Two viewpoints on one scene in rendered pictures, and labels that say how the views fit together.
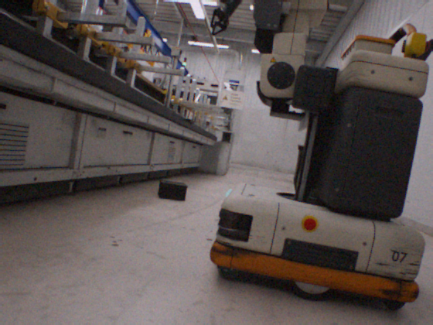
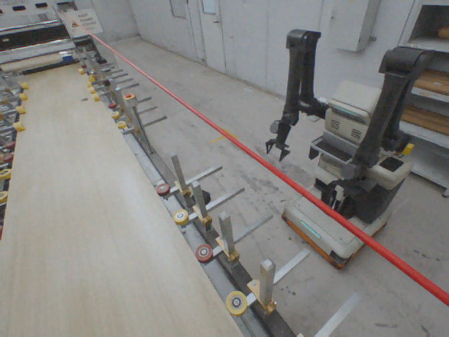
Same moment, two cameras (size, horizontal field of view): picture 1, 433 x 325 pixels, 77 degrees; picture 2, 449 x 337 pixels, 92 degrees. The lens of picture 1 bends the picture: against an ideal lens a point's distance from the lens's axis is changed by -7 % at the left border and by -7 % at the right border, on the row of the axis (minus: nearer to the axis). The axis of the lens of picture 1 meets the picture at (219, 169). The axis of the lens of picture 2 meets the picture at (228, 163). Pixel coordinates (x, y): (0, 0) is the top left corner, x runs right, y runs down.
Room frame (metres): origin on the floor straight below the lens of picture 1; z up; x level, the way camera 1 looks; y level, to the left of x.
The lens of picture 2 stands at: (0.82, 0.97, 1.84)
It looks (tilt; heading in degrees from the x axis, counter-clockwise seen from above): 41 degrees down; 323
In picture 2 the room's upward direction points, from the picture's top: 7 degrees counter-clockwise
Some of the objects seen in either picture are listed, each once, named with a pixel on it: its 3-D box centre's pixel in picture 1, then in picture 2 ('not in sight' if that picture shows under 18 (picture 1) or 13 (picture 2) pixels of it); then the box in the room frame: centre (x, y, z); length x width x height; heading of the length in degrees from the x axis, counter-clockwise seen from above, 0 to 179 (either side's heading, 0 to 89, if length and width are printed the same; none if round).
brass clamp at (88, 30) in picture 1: (90, 34); (227, 249); (1.28, 0.68, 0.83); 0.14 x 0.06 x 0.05; 173
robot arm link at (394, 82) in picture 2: not in sight; (381, 116); (1.00, 0.10, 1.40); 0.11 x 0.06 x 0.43; 173
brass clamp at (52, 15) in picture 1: (51, 14); (261, 296); (1.03, 0.71, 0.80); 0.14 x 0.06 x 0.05; 173
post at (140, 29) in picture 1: (134, 55); (182, 183); (1.75, 0.63, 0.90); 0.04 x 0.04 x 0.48; 83
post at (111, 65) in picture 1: (114, 44); (203, 212); (1.50, 0.66, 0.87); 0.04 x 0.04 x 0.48; 83
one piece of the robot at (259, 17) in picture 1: (270, 18); (335, 154); (1.19, -0.10, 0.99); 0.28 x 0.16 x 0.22; 173
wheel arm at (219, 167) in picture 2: (148, 69); (193, 180); (1.78, 0.54, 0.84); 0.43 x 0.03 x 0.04; 83
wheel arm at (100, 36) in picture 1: (108, 38); (239, 236); (1.28, 0.60, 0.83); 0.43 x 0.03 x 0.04; 83
